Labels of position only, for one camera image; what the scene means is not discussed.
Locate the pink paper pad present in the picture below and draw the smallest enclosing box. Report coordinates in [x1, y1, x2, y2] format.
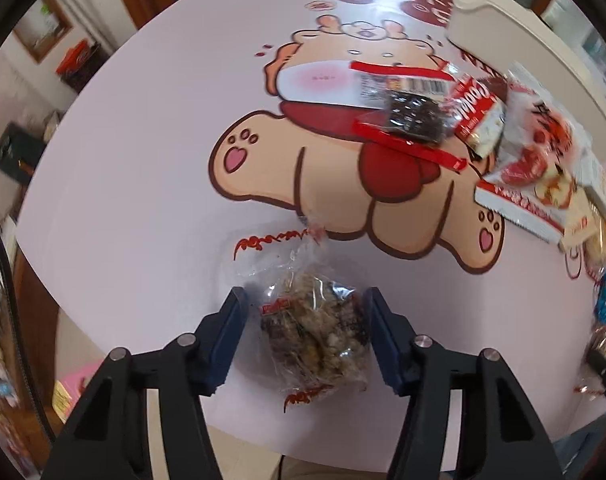
[53, 360, 104, 423]

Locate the printed pink tablecloth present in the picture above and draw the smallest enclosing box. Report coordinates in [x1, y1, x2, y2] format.
[15, 0, 606, 466]

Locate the red white cookie packet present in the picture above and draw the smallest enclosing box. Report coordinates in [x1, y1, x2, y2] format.
[445, 74, 506, 158]

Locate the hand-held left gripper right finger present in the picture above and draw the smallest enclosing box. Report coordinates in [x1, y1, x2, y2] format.
[360, 286, 564, 480]

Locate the black device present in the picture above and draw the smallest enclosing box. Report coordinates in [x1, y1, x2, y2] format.
[0, 122, 46, 183]

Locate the large white red snack packet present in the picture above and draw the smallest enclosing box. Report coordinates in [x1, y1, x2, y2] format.
[476, 62, 599, 246]

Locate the clear-wrapped brown snack cake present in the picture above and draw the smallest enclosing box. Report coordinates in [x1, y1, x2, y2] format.
[233, 225, 371, 413]

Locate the clear yellowish snack packet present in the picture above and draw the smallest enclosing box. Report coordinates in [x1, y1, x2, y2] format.
[558, 195, 606, 263]

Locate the clear dark dried fruit packet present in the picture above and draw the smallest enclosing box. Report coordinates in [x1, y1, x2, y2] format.
[349, 60, 469, 173]

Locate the white plastic bin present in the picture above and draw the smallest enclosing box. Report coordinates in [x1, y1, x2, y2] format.
[445, 0, 606, 156]

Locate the orange box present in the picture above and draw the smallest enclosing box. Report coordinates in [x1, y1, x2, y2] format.
[55, 40, 91, 76]

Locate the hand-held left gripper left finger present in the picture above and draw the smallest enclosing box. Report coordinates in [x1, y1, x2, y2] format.
[42, 286, 251, 480]

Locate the wooden framed opening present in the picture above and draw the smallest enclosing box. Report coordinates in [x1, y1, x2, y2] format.
[13, 0, 76, 63]

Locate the black cable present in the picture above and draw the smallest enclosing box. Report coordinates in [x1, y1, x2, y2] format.
[0, 210, 54, 436]

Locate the blue wrapped candy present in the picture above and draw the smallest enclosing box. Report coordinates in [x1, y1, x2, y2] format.
[593, 270, 606, 326]

